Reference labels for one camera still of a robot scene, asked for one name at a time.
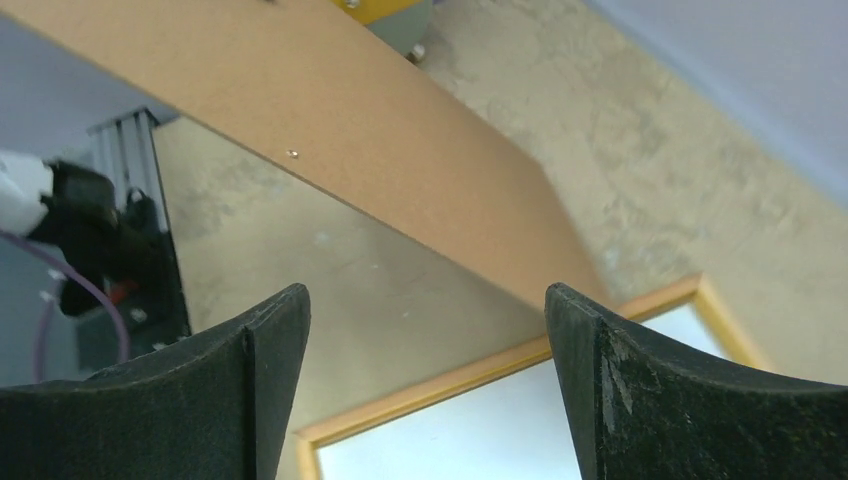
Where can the aluminium rail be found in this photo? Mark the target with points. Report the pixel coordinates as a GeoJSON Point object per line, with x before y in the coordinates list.
{"type": "Point", "coordinates": [123, 150]}

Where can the building photo print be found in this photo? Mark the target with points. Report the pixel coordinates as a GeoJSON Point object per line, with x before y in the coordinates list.
{"type": "Point", "coordinates": [513, 428]}

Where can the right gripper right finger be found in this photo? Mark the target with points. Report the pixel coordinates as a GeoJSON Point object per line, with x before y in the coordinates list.
{"type": "Point", "coordinates": [641, 405]}

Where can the white cylinder with coloured face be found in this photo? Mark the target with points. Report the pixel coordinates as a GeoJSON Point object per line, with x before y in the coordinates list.
{"type": "Point", "coordinates": [401, 24]}

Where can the brown cardboard backing board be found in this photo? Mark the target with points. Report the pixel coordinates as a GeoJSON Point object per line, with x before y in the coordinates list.
{"type": "Point", "coordinates": [371, 130]}

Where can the yellow picture frame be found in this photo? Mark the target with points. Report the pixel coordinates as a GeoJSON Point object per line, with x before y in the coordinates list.
{"type": "Point", "coordinates": [695, 290]}

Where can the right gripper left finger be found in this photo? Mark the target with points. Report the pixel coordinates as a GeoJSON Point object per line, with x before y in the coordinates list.
{"type": "Point", "coordinates": [213, 406]}

